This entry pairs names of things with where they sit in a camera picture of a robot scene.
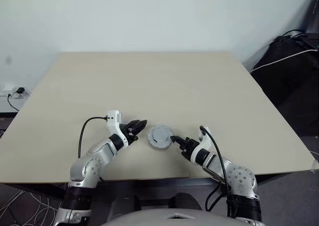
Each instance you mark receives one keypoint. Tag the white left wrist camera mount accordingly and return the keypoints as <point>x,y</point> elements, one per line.
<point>115,122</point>

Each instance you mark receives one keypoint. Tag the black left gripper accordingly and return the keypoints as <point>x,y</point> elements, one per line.
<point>128,133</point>

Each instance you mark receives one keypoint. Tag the grey robot torso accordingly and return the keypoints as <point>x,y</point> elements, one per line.
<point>174,218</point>

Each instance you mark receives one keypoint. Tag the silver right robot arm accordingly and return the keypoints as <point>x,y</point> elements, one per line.
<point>231,176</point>

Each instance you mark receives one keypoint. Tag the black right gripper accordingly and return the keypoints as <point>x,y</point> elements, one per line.
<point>189,146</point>

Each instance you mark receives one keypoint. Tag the black power adapter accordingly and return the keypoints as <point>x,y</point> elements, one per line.
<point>20,89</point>

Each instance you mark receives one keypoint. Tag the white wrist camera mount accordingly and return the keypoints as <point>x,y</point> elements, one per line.
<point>204,140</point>
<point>115,122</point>

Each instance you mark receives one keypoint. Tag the black bag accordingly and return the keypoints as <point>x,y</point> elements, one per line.
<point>286,86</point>

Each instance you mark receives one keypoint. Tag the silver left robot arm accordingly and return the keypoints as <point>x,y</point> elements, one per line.
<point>94,161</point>

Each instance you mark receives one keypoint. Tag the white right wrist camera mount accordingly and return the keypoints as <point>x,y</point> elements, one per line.
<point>204,140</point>

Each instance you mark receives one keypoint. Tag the round grey housing lid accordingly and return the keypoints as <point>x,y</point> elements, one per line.
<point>160,135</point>

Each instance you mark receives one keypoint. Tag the black ribbed device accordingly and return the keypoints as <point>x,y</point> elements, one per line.
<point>313,14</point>

